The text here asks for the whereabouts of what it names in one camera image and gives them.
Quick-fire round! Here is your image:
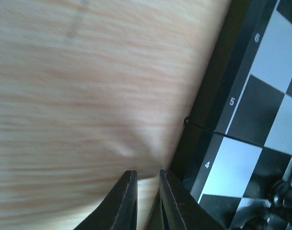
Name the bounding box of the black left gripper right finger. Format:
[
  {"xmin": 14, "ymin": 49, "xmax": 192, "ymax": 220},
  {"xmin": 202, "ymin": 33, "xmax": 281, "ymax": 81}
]
[{"xmin": 159, "ymin": 170, "xmax": 225, "ymax": 230}]

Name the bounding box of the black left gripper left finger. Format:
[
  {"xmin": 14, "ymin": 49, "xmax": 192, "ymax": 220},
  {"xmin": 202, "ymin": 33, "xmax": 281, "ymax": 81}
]
[{"xmin": 75, "ymin": 170, "xmax": 138, "ymax": 230}]

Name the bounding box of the black white chess board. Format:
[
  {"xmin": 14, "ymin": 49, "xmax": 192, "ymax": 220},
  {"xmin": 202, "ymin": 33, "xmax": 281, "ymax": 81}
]
[{"xmin": 170, "ymin": 0, "xmax": 292, "ymax": 230}]

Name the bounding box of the black chess piece lying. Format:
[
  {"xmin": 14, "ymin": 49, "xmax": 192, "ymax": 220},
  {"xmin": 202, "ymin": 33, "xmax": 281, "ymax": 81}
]
[{"xmin": 267, "ymin": 180, "xmax": 292, "ymax": 210}]

